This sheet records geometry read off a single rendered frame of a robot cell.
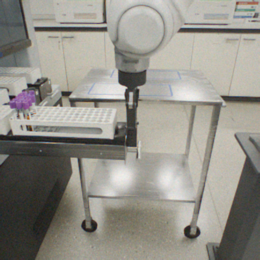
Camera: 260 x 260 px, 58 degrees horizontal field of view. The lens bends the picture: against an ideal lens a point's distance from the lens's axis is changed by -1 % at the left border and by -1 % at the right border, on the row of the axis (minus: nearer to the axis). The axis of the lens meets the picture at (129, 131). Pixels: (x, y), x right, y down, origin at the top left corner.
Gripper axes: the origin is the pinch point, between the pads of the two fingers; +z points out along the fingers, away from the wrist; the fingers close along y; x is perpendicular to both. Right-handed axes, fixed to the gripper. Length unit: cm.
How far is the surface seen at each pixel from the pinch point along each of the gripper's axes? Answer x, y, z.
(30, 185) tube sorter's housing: -45, -13, 34
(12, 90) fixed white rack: -50, -25, -4
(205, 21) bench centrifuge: 65, -230, -14
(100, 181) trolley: -20, -37, 52
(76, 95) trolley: -24.2, -26.6, -2.2
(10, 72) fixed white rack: -60, -43, -7
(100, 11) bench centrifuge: -51, -229, -23
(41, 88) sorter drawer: -45, -41, 0
